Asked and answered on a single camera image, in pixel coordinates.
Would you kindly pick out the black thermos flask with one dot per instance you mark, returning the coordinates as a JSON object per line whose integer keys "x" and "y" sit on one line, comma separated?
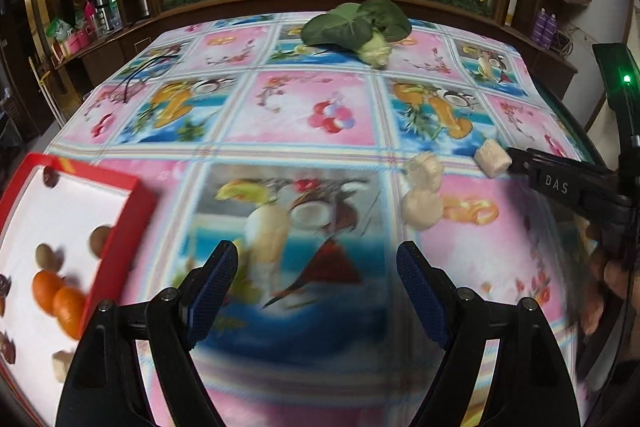
{"x": 102, "y": 9}

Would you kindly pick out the purple bottle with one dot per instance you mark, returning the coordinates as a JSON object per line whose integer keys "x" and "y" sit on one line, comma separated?
{"x": 551, "y": 32}
{"x": 539, "y": 27}

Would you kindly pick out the orange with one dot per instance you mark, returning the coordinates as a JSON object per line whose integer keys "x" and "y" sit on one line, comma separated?
{"x": 47, "y": 291}
{"x": 70, "y": 313}

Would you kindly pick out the dark red date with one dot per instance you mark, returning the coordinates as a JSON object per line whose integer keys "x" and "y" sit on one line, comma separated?
{"x": 7, "y": 347}
{"x": 4, "y": 285}
{"x": 50, "y": 177}

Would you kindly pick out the pink containers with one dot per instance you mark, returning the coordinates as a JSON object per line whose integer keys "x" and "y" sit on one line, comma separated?
{"x": 76, "y": 42}

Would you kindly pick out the brown walnut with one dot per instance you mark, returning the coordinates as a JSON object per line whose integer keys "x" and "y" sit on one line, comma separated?
{"x": 49, "y": 257}
{"x": 100, "y": 241}

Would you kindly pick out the green bag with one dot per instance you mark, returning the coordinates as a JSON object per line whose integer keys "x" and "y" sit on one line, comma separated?
{"x": 60, "y": 30}

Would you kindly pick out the green leafy vegetable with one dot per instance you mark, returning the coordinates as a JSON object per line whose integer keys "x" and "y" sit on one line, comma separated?
{"x": 350, "y": 24}

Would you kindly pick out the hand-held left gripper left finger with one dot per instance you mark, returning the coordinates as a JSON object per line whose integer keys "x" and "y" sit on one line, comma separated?
{"x": 212, "y": 292}

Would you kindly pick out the pale corn cob piece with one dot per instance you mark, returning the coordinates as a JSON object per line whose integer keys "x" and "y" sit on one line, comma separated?
{"x": 62, "y": 366}
{"x": 422, "y": 209}
{"x": 492, "y": 159}
{"x": 422, "y": 169}

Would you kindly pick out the person's right hand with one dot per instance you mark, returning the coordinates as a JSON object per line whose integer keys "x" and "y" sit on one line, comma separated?
{"x": 607, "y": 279}

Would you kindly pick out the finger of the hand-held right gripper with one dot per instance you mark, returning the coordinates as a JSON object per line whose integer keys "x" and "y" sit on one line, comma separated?
{"x": 575, "y": 189}

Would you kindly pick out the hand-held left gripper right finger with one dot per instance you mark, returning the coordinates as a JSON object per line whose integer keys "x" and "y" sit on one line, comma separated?
{"x": 425, "y": 297}

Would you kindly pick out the wooden cabinet counter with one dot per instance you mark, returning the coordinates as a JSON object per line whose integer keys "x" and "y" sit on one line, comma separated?
{"x": 115, "y": 47}

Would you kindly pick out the pink bottle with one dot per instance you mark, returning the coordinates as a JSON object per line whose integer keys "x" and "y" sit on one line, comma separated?
{"x": 90, "y": 14}

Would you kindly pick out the fruit printed tablecloth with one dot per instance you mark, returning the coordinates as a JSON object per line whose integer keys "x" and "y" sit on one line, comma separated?
{"x": 300, "y": 117}

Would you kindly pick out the red shallow box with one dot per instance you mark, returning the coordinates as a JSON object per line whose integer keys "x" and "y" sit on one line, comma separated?
{"x": 30, "y": 217}

